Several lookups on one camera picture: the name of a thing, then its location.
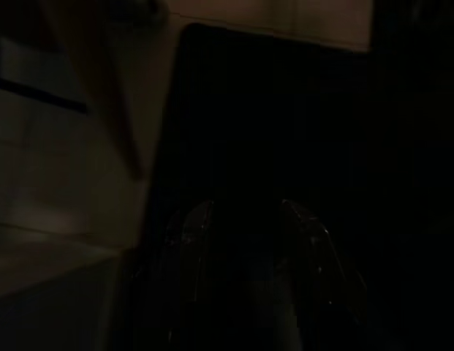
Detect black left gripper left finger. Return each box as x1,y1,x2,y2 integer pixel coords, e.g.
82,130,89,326
130,199,216,351

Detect black straight bar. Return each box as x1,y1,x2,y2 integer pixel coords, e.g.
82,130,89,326
0,75,88,115

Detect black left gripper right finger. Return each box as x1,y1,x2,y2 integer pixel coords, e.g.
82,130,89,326
281,198,374,351

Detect black floor mat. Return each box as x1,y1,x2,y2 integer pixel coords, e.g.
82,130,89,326
138,22,454,351

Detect brown wooden furniture leg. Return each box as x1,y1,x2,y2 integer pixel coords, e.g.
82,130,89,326
39,0,176,182

